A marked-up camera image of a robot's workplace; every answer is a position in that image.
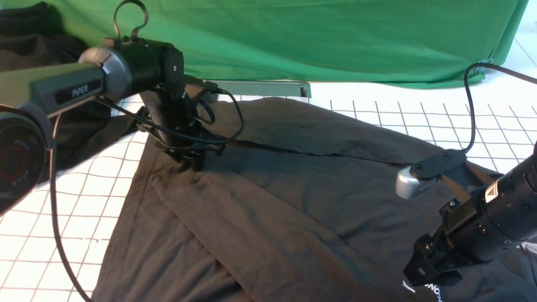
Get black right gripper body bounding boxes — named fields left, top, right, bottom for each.
left=403, top=233, right=478, bottom=286

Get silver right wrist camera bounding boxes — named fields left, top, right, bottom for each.
left=395, top=149, right=467, bottom=199

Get gray long sleeve shirt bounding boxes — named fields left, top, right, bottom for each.
left=92, top=98, right=536, bottom=302

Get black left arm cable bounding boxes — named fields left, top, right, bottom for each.
left=48, top=0, right=246, bottom=302

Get green backdrop cloth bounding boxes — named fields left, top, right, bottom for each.
left=2, top=0, right=530, bottom=90

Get silver binder clip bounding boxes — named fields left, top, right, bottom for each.
left=474, top=58, right=494, bottom=75

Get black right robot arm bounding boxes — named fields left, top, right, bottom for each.
left=396, top=149, right=537, bottom=286

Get white grid table mat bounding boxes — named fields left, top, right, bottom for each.
left=0, top=86, right=537, bottom=302

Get black right camera cable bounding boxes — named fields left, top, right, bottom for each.
left=461, top=62, right=537, bottom=156

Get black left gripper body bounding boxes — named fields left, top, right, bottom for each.
left=138, top=87, right=226, bottom=172

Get black crumpled garment pile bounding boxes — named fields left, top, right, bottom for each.
left=1, top=2, right=137, bottom=170

